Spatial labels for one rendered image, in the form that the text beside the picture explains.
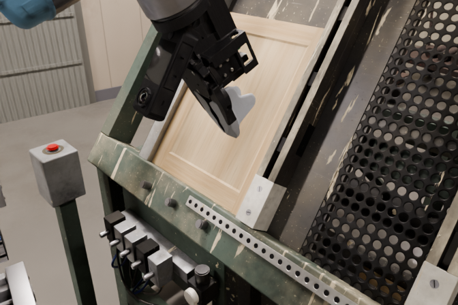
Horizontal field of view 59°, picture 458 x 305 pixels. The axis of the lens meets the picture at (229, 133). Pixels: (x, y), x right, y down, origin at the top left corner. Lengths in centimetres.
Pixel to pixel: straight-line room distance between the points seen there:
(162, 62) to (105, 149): 107
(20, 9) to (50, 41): 371
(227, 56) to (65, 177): 104
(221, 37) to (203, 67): 5
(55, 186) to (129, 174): 25
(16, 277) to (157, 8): 62
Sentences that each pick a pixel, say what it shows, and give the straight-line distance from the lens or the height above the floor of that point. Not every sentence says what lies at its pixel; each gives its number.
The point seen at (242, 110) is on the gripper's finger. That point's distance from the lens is 56.
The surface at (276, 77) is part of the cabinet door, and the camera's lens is 117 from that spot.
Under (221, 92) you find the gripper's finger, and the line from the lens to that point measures 50.
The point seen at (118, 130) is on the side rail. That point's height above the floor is 92.
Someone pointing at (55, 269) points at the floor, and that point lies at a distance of 240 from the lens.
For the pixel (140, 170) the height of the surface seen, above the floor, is 88.
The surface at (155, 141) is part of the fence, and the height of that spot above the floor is 96.
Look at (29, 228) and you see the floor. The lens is 274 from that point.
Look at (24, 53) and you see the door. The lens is 413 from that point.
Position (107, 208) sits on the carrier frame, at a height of 59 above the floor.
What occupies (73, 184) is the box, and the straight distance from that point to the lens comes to 148.
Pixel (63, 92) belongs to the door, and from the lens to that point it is 429.
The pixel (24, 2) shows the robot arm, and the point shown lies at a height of 152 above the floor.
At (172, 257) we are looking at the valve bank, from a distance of 122.
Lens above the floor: 158
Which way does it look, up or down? 26 degrees down
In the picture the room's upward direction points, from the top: straight up
